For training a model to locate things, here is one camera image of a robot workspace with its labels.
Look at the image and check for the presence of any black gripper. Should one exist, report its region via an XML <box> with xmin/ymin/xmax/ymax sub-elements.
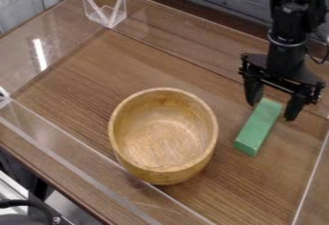
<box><xmin>239</xmin><ymin>53</ymin><xmax>325</xmax><ymax>121</ymax></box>

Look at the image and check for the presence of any green rectangular block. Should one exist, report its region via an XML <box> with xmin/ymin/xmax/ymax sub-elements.
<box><xmin>234</xmin><ymin>98</ymin><xmax>282</xmax><ymax>156</ymax></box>

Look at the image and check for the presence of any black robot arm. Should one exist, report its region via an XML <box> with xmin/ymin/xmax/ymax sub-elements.
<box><xmin>239</xmin><ymin>0</ymin><xmax>328</xmax><ymax>121</ymax></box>

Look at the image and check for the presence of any brown wooden bowl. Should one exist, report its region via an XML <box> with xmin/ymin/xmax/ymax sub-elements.
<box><xmin>108</xmin><ymin>87</ymin><xmax>218</xmax><ymax>186</ymax></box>

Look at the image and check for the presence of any clear acrylic tray enclosure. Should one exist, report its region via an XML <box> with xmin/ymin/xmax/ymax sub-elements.
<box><xmin>0</xmin><ymin>0</ymin><xmax>329</xmax><ymax>225</ymax></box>

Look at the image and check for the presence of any clear acrylic corner bracket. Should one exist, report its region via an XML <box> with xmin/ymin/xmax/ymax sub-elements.
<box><xmin>82</xmin><ymin>0</ymin><xmax>127</xmax><ymax>29</ymax></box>

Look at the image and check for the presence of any black cable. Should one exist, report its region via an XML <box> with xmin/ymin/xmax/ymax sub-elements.
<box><xmin>0</xmin><ymin>198</ymin><xmax>55</xmax><ymax>225</ymax></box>

